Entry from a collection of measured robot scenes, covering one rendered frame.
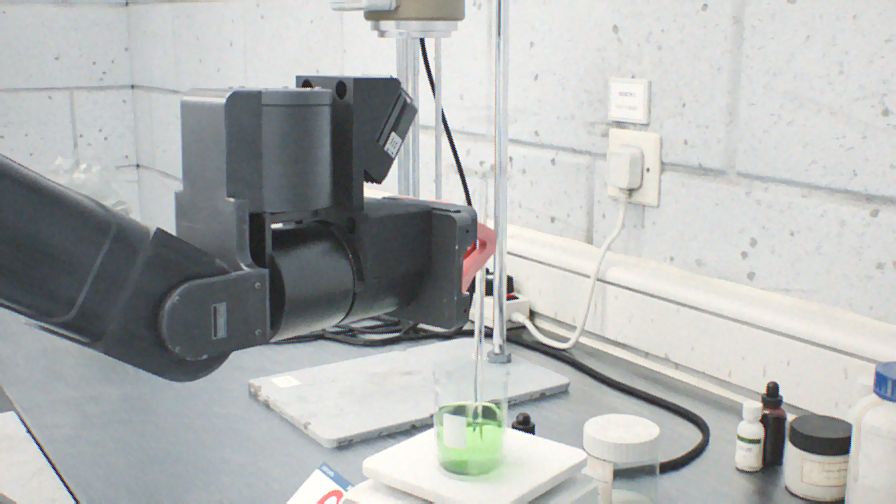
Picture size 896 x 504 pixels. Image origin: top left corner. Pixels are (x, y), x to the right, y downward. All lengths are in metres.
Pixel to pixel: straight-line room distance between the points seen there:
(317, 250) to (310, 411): 0.54
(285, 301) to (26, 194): 0.14
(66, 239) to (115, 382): 0.78
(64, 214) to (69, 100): 2.59
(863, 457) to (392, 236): 0.45
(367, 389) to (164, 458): 0.23
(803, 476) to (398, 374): 0.45
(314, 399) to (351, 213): 0.56
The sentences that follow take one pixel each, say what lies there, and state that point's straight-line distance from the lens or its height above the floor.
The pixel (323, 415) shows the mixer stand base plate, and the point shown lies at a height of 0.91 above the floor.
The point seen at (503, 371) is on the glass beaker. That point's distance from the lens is 0.70.
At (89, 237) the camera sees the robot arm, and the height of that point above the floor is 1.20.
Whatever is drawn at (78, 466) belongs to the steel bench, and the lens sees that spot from 1.00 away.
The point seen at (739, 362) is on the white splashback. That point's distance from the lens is 1.11.
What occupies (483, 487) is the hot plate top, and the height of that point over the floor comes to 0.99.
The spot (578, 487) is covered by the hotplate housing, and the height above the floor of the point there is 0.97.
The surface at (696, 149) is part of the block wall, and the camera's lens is 1.18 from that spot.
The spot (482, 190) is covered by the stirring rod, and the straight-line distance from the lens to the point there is 0.65.
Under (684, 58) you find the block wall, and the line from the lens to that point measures 1.19.
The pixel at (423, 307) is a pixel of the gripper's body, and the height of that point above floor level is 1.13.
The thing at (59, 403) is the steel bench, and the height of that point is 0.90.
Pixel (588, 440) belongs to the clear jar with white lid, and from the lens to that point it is 0.81.
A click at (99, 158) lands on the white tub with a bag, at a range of 1.60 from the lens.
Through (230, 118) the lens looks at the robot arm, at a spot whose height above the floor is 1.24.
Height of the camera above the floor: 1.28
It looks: 13 degrees down
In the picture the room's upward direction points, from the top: straight up
